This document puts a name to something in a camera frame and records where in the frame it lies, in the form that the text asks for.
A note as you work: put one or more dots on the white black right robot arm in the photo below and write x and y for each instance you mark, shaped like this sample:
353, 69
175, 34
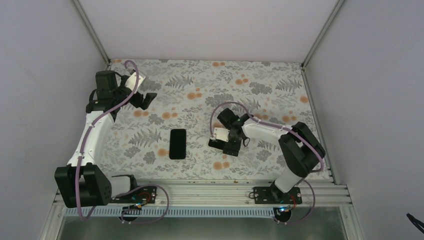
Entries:
301, 150

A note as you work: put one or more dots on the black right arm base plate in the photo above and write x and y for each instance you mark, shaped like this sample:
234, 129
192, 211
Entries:
265, 195

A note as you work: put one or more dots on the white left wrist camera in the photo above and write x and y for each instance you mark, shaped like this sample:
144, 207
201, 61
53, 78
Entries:
135, 80

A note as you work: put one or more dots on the left aluminium corner post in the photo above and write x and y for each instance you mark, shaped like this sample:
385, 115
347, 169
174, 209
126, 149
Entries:
91, 31

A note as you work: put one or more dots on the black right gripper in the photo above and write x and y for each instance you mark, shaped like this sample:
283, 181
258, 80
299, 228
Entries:
235, 147

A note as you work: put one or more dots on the right aluminium corner post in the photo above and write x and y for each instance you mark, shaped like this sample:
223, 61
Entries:
333, 14

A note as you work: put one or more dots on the black phone on mat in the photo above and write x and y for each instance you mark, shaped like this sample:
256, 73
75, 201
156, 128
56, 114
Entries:
178, 144

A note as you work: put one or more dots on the grey slotted cable duct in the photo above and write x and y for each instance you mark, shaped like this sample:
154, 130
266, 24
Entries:
186, 212

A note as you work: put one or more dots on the black object at edge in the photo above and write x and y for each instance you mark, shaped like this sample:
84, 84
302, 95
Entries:
416, 222

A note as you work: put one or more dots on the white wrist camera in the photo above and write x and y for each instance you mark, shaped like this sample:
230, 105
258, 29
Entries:
220, 134
135, 80

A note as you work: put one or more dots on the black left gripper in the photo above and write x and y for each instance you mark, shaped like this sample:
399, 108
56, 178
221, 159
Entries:
137, 103

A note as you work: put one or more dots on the aluminium front rail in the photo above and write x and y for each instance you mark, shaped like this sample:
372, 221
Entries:
234, 193

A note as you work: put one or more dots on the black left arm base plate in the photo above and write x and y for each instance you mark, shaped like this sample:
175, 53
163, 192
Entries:
145, 195

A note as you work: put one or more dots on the aluminium corner post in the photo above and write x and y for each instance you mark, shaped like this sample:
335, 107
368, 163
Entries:
333, 14
91, 31

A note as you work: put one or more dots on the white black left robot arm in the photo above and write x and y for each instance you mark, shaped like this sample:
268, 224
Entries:
81, 182

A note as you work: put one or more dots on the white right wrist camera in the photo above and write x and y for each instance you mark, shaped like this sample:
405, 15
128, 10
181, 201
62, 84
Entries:
220, 134

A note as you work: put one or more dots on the floral patterned table mat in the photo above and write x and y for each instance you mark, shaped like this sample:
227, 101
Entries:
190, 95

